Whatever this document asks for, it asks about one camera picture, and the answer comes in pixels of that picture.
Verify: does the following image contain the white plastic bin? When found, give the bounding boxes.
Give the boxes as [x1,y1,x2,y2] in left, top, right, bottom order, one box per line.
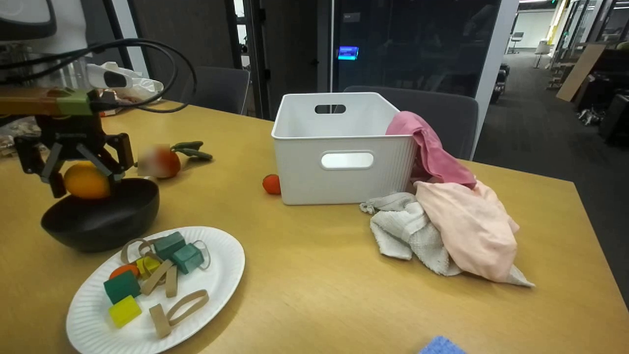
[272,92,415,204]

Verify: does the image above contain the grey chair right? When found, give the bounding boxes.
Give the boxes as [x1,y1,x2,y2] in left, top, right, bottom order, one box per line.
[348,84,480,159]

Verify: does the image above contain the blue lit screen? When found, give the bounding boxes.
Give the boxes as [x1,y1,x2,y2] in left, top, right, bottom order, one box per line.
[337,45,360,61]

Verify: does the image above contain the orange fruit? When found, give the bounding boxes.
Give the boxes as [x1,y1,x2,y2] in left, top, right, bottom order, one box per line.
[63,163,111,200]

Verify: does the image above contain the black cable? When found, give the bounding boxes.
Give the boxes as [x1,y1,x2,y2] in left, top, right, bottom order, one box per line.
[0,37,201,114]

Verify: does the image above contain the black bowl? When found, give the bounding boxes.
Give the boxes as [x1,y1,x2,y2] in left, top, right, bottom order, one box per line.
[42,179,160,251]

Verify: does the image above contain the grey cloth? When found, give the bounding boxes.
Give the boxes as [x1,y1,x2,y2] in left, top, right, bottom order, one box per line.
[360,192,533,287]

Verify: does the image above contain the red strawberry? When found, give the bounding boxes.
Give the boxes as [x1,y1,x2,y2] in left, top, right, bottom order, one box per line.
[262,173,282,194]

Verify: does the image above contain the yellow block front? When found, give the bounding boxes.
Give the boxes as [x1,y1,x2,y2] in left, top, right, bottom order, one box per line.
[109,295,142,328]

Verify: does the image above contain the grey chair left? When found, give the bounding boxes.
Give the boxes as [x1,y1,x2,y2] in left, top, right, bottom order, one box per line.
[175,64,250,114]

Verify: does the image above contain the teal block right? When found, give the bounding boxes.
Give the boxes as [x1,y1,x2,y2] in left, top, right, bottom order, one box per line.
[172,243,205,273]

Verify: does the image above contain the grey chair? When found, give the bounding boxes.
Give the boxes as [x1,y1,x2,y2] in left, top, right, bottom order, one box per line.
[175,64,250,114]
[348,84,480,159]

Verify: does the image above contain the dark pink cloth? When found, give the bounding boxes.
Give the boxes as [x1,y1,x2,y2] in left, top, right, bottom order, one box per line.
[388,110,476,188]

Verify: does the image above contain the green block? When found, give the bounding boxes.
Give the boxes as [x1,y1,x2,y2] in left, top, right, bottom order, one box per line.
[154,232,185,259]
[105,271,140,302]

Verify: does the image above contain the plush radish toy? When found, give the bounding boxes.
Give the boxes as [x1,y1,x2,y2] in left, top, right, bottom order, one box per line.
[136,141,213,179]

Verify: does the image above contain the wooden ring piece back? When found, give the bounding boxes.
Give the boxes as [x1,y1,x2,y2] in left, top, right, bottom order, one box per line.
[118,236,156,265]

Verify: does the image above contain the wooden loop piece front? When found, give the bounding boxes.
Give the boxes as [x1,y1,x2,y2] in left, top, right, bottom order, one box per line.
[150,289,211,338]

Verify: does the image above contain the orange round block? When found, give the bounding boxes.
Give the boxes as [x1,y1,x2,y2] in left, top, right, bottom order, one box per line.
[109,263,140,279]

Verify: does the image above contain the yellow block small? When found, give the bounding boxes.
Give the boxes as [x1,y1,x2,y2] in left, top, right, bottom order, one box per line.
[136,253,162,277]

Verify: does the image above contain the light pink cloth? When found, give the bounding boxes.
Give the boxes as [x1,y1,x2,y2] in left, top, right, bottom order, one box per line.
[415,180,519,281]

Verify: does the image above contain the wooden letter piece middle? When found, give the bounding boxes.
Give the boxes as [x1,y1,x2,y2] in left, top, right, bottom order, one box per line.
[140,259,177,295]

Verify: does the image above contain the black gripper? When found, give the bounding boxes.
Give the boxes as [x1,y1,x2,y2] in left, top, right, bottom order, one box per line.
[14,114,134,198]

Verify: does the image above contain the green block lower left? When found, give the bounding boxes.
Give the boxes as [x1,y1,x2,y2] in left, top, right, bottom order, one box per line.
[105,271,140,302]

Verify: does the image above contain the green block upper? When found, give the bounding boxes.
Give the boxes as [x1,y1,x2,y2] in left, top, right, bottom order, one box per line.
[154,232,185,259]

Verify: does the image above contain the blue sponge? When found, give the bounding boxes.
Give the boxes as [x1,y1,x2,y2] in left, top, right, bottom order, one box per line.
[419,336,466,354]

